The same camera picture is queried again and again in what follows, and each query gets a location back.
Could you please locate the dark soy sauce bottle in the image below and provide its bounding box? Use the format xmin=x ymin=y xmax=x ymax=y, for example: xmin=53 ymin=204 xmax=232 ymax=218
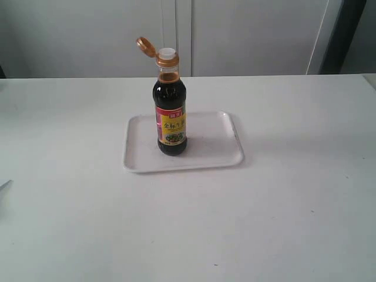
xmin=136 ymin=37 xmax=187 ymax=156

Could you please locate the white plastic tray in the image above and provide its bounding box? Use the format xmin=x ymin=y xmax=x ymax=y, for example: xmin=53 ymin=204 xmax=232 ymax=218
xmin=123 ymin=111 xmax=244 ymax=173

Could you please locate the black vertical post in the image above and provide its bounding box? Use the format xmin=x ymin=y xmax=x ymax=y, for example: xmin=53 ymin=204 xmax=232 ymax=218
xmin=319 ymin=0 xmax=367 ymax=75

